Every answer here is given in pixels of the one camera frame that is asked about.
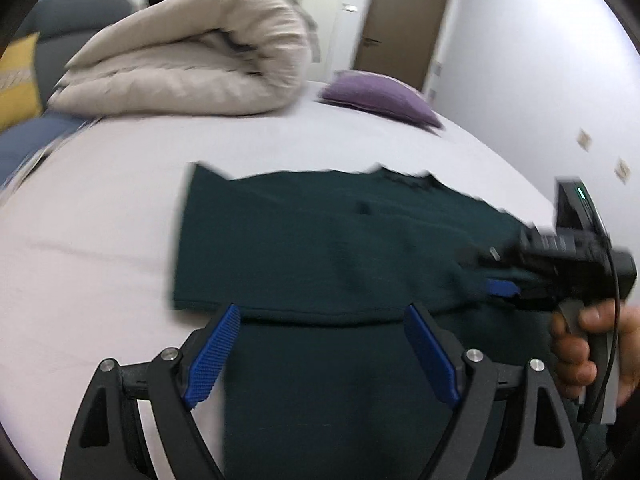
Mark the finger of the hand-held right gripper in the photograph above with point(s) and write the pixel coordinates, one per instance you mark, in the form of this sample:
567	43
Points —
492	255
502	287

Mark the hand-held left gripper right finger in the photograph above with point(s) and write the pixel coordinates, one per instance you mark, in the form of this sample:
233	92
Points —
432	360

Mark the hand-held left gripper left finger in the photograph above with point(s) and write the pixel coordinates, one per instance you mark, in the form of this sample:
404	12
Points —
212	355

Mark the dark green sweater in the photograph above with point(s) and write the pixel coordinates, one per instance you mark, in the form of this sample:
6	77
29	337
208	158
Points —
325	250

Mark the person's right hand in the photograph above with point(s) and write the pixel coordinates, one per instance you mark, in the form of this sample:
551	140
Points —
572	355

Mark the bed with white sheet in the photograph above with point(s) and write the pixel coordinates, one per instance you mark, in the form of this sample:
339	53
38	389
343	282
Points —
100	240

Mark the purple pillow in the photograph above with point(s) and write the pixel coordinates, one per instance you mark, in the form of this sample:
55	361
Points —
380	95

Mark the brown door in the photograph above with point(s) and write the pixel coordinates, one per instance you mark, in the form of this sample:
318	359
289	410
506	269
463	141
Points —
400	20

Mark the beige folded duvet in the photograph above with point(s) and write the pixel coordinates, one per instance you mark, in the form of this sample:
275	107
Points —
190	75

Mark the blue pillow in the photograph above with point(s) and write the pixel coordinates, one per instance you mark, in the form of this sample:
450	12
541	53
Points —
25	140

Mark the yellow patterned pillow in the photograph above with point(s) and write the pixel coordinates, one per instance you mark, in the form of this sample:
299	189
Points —
17	85

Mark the grey upholstered headboard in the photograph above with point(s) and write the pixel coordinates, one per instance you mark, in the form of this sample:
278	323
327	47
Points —
65	15

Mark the beige wall switch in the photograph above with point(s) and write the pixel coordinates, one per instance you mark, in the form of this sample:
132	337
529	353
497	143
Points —
623	170
583	140

